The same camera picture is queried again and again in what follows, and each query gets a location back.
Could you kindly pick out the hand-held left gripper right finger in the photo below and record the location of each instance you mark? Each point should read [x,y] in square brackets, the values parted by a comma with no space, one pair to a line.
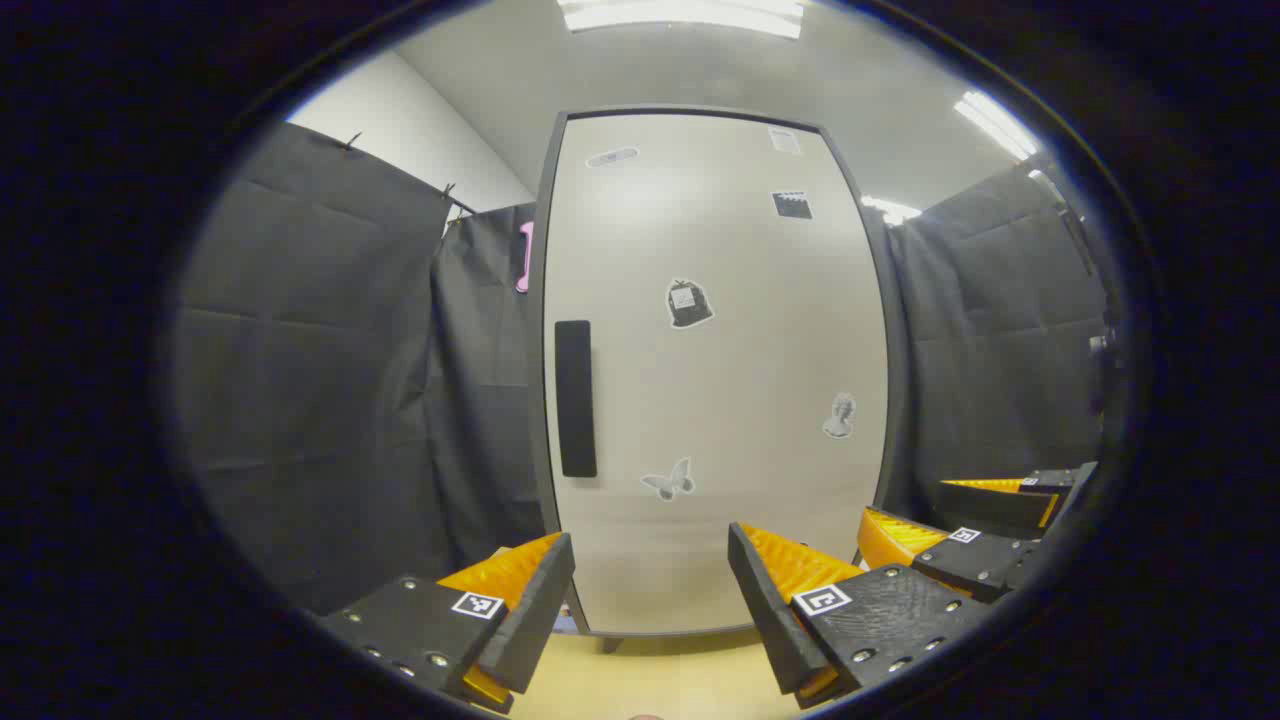
[765,610]

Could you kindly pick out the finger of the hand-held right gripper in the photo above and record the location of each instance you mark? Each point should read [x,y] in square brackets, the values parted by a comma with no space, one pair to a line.
[985,565]
[1000,505]

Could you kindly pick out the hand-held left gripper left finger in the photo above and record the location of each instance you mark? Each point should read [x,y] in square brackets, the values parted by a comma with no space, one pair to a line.
[540,600]

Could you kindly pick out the grey cabinet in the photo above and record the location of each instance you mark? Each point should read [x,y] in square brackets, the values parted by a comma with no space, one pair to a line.
[536,400]

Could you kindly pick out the dark metal stand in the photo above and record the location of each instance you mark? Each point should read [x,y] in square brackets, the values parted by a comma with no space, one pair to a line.
[1098,345]

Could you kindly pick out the black backdrop cloth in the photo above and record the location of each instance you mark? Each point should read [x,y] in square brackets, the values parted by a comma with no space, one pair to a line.
[320,380]

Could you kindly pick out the ceiling light panel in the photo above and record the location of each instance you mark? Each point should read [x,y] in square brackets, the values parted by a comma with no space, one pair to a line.
[890,209]
[995,122]
[690,14]

